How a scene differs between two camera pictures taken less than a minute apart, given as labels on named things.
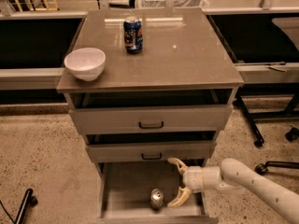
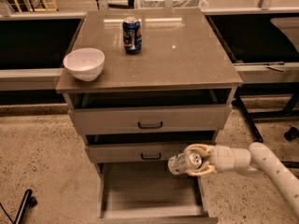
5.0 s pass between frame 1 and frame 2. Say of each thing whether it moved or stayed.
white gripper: moved
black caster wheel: stayed
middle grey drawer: stayed
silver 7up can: moved
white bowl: stayed
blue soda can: stayed
